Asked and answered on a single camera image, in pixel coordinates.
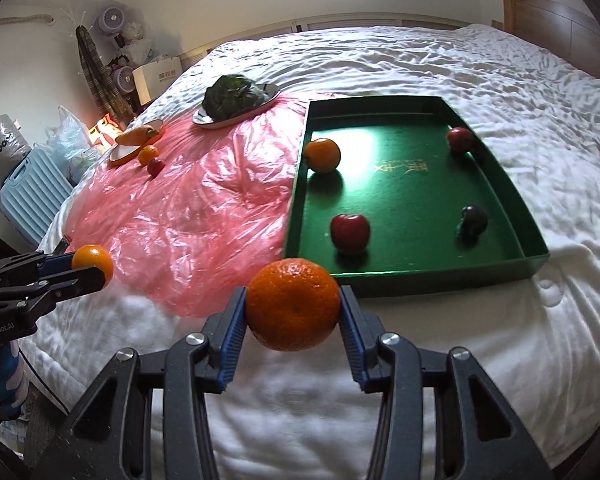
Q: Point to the green leafy vegetable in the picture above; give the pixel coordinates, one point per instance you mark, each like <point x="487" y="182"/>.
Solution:
<point x="230" y="97"/>

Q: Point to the dark plum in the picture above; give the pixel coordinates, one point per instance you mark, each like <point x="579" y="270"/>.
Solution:
<point x="474" y="220"/>

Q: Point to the orange rimmed white plate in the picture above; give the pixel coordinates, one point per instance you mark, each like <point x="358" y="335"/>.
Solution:
<point x="122" y="154"/>

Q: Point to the white low wall panel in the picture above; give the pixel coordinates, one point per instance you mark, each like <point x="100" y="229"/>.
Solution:
<point x="340" y="21"/>

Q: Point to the red white packaging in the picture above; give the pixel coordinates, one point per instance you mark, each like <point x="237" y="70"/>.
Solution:
<point x="102" y="130"/>

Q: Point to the white cardboard box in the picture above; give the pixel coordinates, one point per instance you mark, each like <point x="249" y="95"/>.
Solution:
<point x="157" y="77"/>

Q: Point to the pink plastic sheet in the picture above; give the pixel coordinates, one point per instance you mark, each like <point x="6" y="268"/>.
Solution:
<point x="190" y="200"/>

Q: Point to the light blue suitcase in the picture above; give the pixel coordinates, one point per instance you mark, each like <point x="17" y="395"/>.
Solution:
<point x="30" y="195"/>

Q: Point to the dark rimmed white plate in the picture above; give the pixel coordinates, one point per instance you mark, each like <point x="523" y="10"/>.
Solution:
<point x="268" y="96"/>

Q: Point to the black case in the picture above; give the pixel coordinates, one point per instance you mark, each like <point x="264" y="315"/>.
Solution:
<point x="10" y="251"/>

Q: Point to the red plum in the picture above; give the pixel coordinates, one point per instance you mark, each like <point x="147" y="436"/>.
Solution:
<point x="155" y="167"/>
<point x="460" y="140"/>

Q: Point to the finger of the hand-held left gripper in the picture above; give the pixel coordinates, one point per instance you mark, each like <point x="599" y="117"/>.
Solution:
<point x="75" y="282"/>
<point x="55" y="262"/>

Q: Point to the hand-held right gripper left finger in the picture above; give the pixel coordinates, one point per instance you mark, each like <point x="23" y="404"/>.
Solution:
<point x="230" y="340"/>

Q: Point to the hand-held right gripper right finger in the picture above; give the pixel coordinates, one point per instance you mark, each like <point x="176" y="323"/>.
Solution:
<point x="355" y="340"/>

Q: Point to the grey printed bag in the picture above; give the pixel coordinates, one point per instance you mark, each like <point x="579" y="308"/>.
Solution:
<point x="2" y="140"/>

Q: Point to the plaid scarf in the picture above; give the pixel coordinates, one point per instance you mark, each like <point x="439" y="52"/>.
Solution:
<point x="95" y="75"/>

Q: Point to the red apple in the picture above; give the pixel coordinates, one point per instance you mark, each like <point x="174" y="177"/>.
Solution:
<point x="350" y="231"/>

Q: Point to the wooden headboard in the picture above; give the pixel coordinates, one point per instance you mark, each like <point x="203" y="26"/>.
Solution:
<point x="555" y="25"/>

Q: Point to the green tray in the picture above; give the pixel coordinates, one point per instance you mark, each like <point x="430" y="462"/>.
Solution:
<point x="405" y="200"/>

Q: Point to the small purple fan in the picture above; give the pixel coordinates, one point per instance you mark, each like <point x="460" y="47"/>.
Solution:
<point x="125" y="77"/>
<point x="112" y="20"/>

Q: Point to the orange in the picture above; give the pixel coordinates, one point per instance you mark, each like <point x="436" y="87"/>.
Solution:
<point x="292" y="304"/>
<point x="321" y="155"/>
<point x="148" y="154"/>
<point x="95" y="256"/>

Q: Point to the white plastic bag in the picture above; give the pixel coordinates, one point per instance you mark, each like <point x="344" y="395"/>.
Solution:
<point x="137" y="40"/>

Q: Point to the clear plastic bag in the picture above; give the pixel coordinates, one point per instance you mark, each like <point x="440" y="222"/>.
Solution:
<point x="67" y="140"/>

